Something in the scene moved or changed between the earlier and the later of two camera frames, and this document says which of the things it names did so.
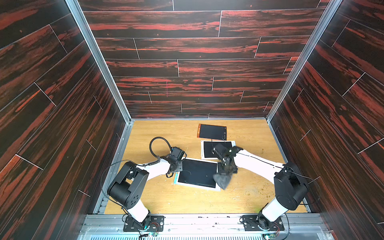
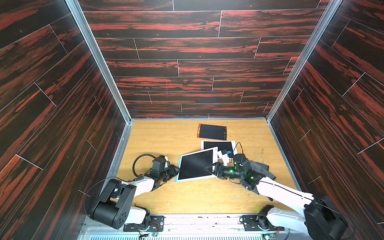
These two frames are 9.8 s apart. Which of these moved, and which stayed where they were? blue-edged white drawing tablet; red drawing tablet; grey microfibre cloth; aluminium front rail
Moved: blue-edged white drawing tablet; grey microfibre cloth
Stayed: red drawing tablet; aluminium front rail
